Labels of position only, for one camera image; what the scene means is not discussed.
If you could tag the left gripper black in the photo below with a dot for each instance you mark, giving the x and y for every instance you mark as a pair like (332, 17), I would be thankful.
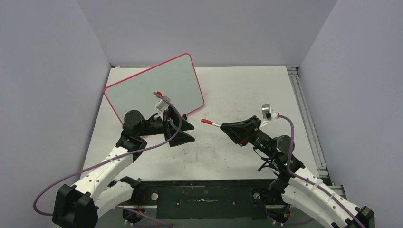
(170, 120)

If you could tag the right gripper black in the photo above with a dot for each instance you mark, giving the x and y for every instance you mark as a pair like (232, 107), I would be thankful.
(238, 131)

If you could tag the red marker cap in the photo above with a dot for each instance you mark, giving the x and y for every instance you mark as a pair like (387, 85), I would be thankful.
(207, 121)

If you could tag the pink framed whiteboard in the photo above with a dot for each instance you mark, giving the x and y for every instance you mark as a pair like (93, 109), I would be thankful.
(132, 88)

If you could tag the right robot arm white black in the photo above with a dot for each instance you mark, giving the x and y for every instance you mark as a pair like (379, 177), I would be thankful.
(295, 183)

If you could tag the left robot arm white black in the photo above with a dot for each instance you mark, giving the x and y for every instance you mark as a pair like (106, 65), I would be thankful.
(83, 203)

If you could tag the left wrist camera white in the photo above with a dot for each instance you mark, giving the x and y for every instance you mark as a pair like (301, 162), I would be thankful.
(161, 105)

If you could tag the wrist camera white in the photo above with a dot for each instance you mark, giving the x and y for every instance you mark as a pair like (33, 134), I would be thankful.
(161, 105)
(267, 114)

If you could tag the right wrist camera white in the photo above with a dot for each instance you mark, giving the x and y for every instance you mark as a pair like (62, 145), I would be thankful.
(267, 114)

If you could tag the aluminium side rail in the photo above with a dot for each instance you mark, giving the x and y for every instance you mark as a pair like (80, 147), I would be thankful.
(308, 122)

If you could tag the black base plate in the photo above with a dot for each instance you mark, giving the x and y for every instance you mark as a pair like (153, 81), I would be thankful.
(210, 199)

